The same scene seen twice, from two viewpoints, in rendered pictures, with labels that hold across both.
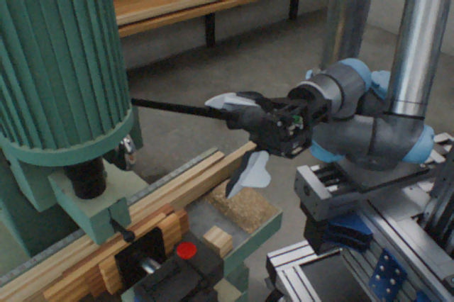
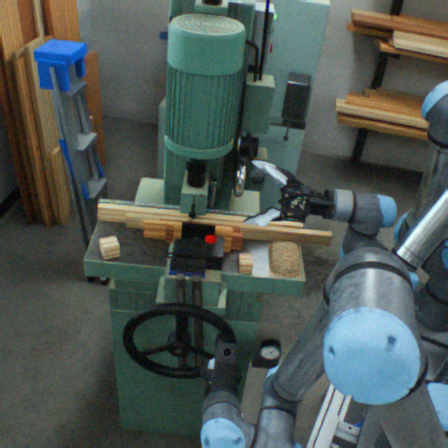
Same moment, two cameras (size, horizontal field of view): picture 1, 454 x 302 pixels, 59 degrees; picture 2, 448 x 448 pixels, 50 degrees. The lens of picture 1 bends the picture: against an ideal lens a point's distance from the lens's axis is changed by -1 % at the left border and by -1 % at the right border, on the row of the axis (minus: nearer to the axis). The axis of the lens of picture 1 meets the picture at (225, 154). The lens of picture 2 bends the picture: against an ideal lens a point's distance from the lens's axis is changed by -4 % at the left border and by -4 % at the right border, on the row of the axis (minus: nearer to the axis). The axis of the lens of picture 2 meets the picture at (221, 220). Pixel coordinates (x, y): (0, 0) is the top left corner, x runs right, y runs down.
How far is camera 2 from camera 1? 0.73 m
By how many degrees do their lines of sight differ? 33
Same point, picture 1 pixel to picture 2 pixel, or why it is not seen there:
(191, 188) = (262, 230)
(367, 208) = not seen: hidden behind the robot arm
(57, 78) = (187, 111)
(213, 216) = (261, 254)
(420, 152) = not seen: hidden behind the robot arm
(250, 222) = (275, 270)
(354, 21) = (433, 181)
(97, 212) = (187, 193)
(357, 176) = not seen: hidden behind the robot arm
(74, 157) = (181, 151)
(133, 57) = (392, 156)
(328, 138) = (347, 242)
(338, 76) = (360, 198)
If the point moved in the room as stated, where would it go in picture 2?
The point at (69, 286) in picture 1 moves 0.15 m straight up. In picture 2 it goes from (157, 225) to (157, 180)
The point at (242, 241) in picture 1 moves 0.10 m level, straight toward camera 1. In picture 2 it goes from (261, 275) to (232, 290)
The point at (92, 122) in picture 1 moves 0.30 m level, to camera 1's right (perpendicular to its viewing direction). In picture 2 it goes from (196, 140) to (291, 200)
